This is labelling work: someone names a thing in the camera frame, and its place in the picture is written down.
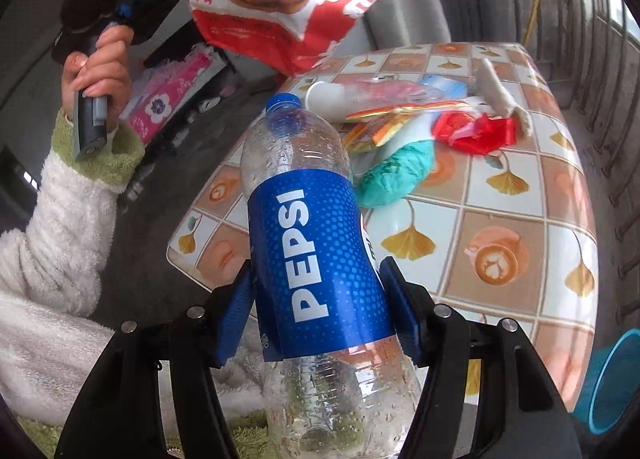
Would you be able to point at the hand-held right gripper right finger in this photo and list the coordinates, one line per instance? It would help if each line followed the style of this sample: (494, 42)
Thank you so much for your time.
(400, 301)

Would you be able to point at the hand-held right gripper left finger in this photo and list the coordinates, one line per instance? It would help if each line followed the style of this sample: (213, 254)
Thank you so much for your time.
(234, 311)

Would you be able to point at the clear bottle with blue label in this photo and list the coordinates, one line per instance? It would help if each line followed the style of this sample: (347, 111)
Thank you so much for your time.
(300, 239)

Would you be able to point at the teal plastic bag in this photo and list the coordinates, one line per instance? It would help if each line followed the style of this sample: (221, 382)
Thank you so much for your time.
(395, 174)

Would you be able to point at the blue and white carton box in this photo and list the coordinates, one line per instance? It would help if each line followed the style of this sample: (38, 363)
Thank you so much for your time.
(445, 88)

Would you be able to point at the red and white snack bag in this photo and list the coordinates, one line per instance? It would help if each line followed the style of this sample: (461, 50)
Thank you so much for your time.
(280, 4)

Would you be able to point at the person's left hand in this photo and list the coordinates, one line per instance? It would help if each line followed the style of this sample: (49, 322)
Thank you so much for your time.
(107, 74)

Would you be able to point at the pink flowered box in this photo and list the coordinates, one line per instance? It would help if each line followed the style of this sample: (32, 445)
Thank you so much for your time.
(165, 94)

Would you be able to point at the tile-patterned tablecloth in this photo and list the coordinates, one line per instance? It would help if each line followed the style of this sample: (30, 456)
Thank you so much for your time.
(500, 239)

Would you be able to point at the orange snack wrapper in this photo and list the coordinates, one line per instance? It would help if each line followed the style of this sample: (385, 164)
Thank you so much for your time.
(385, 129)

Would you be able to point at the red plastic bag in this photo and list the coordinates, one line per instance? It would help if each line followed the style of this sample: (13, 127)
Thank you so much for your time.
(475, 134)

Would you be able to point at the white plastic cup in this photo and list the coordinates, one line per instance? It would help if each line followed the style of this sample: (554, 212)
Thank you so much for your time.
(325, 99)

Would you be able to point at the blue mesh basket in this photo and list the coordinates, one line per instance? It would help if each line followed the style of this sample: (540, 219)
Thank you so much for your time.
(607, 384)

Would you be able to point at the white rag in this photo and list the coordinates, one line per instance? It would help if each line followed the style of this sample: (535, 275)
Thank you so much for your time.
(497, 89)

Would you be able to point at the metal railing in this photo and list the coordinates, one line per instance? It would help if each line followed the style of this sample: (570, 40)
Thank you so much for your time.
(595, 89)

